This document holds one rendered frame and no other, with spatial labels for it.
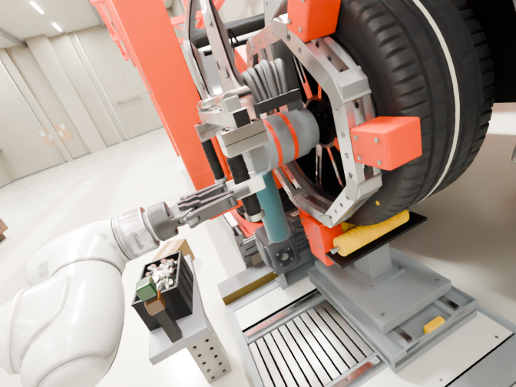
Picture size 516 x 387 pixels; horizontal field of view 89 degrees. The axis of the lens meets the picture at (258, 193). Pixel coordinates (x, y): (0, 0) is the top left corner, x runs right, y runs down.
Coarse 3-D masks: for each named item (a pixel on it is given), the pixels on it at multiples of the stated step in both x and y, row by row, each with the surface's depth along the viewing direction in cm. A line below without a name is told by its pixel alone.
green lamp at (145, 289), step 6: (150, 276) 68; (138, 282) 67; (144, 282) 66; (150, 282) 66; (138, 288) 64; (144, 288) 64; (150, 288) 65; (156, 288) 68; (138, 294) 64; (144, 294) 65; (150, 294) 65; (156, 294) 66; (144, 300) 65
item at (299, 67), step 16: (304, 80) 76; (304, 96) 82; (320, 96) 72; (320, 112) 82; (320, 128) 85; (320, 144) 82; (336, 144) 74; (304, 160) 100; (320, 160) 86; (336, 160) 79; (304, 176) 98; (320, 176) 91; (336, 176) 95; (320, 192) 91; (336, 192) 87
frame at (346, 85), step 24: (264, 48) 67; (312, 48) 51; (336, 48) 51; (312, 72) 53; (336, 72) 48; (360, 72) 49; (336, 96) 48; (360, 96) 48; (336, 120) 52; (360, 120) 52; (288, 168) 98; (360, 168) 53; (288, 192) 96; (312, 192) 91; (360, 192) 55; (312, 216) 84; (336, 216) 69
